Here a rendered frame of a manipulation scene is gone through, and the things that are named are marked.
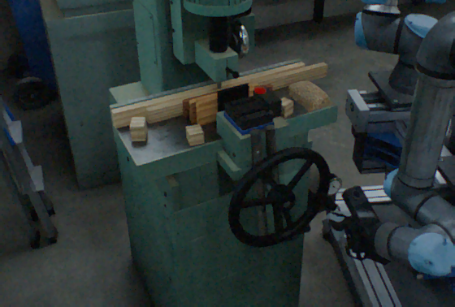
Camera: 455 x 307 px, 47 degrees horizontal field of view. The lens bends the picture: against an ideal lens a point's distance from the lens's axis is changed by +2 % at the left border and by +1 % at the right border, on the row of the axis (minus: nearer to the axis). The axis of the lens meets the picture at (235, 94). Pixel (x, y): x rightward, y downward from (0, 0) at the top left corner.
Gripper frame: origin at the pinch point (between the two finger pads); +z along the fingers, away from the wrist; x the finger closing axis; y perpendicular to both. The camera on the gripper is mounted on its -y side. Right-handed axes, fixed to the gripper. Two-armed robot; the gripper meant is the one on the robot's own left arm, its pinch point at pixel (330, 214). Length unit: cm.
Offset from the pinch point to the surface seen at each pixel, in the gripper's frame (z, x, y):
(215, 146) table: 14.4, -20.0, -22.4
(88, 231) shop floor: 127, -45, 14
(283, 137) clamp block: 4.1, -5.7, -21.1
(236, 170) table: 7.1, -19.0, -16.3
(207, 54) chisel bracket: 19, -14, -46
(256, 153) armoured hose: 3.5, -14.2, -19.4
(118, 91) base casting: 65, -30, -42
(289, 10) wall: 255, 158, -74
